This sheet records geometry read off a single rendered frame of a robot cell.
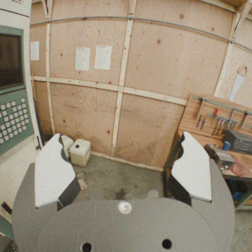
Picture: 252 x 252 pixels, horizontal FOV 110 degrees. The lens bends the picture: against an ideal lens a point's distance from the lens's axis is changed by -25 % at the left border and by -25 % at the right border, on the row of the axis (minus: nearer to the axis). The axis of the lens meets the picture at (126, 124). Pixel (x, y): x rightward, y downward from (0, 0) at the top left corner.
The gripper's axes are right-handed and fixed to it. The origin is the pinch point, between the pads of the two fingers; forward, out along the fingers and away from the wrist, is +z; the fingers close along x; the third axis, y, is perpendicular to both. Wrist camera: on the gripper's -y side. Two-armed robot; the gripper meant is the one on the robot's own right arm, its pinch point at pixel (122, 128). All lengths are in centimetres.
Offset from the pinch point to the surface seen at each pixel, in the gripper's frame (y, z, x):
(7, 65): -14, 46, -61
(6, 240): 67, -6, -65
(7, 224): 31.3, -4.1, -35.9
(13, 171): 53, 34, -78
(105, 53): -25, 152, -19
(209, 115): 43, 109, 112
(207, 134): 71, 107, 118
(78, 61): -16, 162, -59
